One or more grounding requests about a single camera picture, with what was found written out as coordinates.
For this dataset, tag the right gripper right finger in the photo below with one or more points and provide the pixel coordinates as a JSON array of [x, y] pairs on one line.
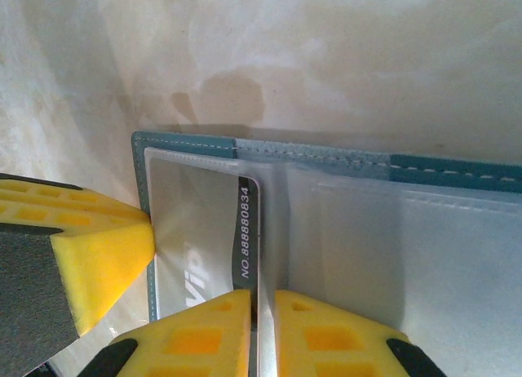
[[334, 344]]

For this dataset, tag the silver VIP card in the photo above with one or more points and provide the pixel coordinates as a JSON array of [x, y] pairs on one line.
[[195, 230]]

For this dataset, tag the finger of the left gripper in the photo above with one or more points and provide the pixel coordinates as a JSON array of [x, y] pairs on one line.
[[61, 197], [102, 263]]

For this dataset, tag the blue leather card holder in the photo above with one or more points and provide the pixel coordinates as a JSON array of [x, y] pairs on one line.
[[367, 238]]

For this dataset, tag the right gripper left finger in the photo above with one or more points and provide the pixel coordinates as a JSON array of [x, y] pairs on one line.
[[195, 340]]

